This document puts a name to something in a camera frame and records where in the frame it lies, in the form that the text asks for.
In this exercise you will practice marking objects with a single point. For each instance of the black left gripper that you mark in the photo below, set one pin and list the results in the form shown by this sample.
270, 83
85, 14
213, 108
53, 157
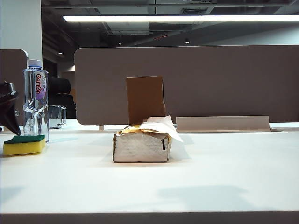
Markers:
7, 92

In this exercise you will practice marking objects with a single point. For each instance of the narrow brown desk divider panel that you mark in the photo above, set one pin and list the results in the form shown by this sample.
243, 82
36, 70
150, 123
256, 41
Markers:
12, 65

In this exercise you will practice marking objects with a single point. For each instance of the white tissue sheet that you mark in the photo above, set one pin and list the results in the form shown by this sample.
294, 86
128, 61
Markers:
163, 127

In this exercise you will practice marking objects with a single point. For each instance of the wide brown desk divider panel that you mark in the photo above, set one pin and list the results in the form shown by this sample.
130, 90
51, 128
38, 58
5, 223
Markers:
210, 81

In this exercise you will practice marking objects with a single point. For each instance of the long ceiling light strip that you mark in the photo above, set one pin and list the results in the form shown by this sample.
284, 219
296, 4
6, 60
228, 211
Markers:
182, 18

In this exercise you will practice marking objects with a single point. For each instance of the yellow sponge with green pad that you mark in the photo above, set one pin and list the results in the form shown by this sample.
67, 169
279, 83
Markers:
23, 145

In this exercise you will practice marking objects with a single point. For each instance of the large brown cardboard box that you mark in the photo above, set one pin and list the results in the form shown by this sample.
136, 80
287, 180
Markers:
144, 100

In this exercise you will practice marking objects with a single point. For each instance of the black ceiling spot lamp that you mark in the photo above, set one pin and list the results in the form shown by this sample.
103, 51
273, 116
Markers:
186, 42

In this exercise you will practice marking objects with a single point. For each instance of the black office chair backrest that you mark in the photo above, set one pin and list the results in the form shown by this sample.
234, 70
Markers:
60, 95

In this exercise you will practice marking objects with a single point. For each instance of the clear plastic water bottle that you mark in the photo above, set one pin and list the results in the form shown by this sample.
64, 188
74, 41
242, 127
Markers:
36, 105

